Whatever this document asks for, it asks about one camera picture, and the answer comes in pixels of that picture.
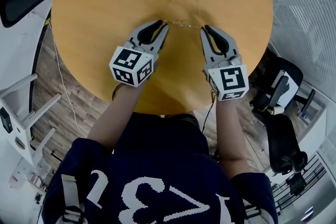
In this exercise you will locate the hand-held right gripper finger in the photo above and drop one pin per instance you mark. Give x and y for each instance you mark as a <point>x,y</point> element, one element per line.
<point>208,49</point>
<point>231,44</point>

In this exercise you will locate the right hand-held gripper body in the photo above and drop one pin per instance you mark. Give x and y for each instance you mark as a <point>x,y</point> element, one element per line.
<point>231,78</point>

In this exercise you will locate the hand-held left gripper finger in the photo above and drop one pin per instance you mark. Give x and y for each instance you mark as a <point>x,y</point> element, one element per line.
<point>136,31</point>
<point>160,39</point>

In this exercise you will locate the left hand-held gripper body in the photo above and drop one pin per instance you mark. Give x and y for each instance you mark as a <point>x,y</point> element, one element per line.
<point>131,65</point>

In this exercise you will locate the person's right forearm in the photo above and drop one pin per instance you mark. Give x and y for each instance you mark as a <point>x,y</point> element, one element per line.
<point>231,133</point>

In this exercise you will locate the person's left forearm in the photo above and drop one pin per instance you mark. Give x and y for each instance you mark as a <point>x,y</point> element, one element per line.
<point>118,115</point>

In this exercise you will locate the black office chair holding paper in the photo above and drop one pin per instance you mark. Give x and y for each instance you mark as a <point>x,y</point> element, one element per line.
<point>265,97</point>

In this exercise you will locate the small white bottle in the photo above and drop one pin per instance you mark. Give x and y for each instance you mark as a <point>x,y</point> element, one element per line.
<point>276,110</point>

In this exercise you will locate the white paper with black mark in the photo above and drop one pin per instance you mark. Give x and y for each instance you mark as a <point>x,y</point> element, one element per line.
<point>288,89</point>

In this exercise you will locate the black mesh office chair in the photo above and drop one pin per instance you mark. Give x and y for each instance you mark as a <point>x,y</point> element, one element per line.
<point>283,144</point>

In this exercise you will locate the white desk with clutter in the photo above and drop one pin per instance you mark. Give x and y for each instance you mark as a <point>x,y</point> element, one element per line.
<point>313,128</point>

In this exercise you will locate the person's navy printed shirt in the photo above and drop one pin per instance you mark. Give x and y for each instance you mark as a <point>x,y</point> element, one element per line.
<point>157,165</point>

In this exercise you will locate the white desk with slanted legs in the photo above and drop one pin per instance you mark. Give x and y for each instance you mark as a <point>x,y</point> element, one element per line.
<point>18,112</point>

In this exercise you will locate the black metal rack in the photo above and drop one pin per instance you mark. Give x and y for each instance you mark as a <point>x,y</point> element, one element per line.
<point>302,181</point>

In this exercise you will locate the black box on desk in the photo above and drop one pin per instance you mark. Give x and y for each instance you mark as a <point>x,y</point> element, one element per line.
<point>5,120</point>

